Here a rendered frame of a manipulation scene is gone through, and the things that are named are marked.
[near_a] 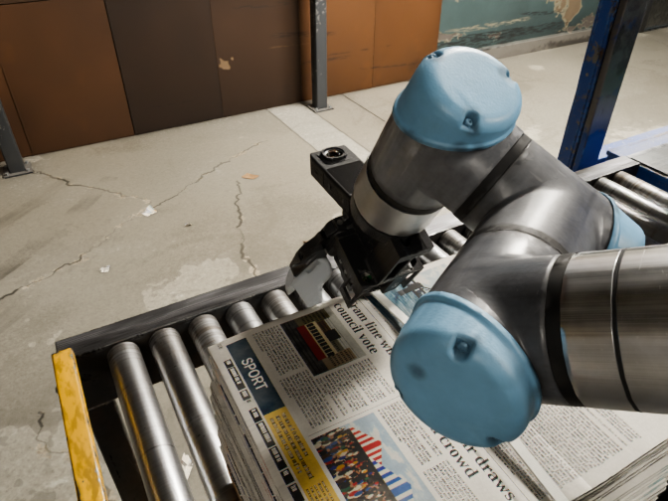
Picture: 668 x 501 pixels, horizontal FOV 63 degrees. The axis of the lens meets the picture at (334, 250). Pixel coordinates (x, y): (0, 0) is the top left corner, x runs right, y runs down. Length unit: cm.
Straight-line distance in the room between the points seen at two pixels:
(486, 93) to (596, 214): 10
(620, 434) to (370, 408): 21
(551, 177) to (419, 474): 24
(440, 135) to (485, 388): 17
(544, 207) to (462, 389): 14
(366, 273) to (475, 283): 25
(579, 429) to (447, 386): 27
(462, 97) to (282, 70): 350
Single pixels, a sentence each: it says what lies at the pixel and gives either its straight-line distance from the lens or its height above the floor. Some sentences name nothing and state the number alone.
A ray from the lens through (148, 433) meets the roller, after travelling 80.
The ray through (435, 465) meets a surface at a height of 103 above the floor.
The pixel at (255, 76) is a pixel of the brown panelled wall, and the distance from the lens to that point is 377.
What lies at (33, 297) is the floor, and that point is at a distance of 246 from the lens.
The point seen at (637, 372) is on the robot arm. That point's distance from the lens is 26.
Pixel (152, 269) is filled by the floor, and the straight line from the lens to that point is 242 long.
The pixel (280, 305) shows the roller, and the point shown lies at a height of 80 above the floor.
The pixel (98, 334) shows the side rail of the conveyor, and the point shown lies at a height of 80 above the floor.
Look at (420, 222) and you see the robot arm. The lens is 45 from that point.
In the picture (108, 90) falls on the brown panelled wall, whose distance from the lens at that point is 355.
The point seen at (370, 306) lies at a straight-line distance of 58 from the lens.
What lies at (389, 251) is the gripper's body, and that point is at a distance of 48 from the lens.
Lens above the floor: 142
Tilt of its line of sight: 36 degrees down
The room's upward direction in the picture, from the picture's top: straight up
